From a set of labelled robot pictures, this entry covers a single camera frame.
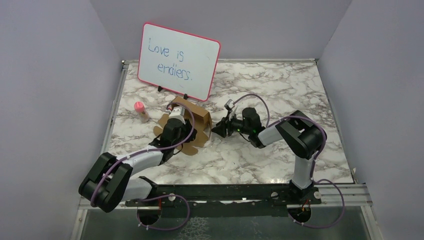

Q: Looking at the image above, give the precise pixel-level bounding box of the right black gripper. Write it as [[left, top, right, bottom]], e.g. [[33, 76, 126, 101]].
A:
[[211, 111, 251, 138]]

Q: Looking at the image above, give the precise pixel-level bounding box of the brown cardboard box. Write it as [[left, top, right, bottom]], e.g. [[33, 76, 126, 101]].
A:
[[153, 96, 212, 156]]

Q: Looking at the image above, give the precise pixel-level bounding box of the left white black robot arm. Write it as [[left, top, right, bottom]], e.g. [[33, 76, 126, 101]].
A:
[[78, 118, 197, 213]]

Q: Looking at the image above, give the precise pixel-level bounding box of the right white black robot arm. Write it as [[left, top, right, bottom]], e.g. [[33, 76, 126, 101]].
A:
[[211, 107, 327, 204]]

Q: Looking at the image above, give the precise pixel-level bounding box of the pink capped small bottle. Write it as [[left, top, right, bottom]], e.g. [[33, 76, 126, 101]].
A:
[[134, 101, 150, 123]]

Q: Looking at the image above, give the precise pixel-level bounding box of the pink framed whiteboard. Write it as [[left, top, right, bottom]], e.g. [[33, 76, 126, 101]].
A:
[[137, 22, 221, 102]]

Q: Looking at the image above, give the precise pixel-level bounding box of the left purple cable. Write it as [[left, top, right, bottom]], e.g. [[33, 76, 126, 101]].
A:
[[90, 101, 196, 232]]

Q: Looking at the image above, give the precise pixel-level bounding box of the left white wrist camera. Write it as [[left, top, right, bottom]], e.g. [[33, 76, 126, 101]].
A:
[[169, 106, 186, 125]]

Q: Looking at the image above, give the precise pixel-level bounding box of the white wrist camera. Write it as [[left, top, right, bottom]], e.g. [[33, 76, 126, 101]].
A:
[[169, 106, 186, 125], [224, 99, 238, 121]]

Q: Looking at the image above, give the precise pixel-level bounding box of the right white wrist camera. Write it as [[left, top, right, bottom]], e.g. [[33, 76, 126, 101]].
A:
[[224, 99, 238, 121]]

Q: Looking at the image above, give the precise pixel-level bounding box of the aluminium front frame rail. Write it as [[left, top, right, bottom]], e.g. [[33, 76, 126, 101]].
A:
[[78, 184, 373, 211]]

